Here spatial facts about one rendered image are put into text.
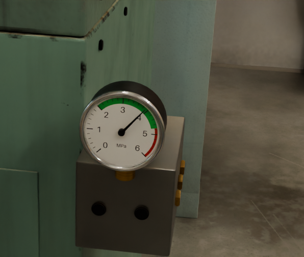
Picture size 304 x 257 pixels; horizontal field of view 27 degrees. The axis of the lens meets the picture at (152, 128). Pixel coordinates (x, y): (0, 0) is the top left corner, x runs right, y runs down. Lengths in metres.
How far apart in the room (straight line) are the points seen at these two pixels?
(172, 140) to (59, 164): 0.10
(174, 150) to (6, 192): 0.15
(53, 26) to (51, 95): 0.06
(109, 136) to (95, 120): 0.02
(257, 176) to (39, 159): 1.44
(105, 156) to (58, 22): 0.12
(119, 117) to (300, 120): 2.01
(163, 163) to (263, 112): 1.98
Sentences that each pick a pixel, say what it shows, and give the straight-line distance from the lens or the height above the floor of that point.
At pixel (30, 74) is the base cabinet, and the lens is 0.53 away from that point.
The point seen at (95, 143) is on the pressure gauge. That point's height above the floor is 0.65.
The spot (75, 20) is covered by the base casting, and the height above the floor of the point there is 0.72.
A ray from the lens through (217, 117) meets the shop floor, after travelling 2.38.
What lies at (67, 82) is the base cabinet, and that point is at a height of 0.67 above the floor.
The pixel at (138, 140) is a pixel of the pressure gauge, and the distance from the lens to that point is 0.46.
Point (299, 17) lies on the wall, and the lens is 3.00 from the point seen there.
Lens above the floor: 0.84
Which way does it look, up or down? 22 degrees down
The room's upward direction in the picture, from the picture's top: 3 degrees clockwise
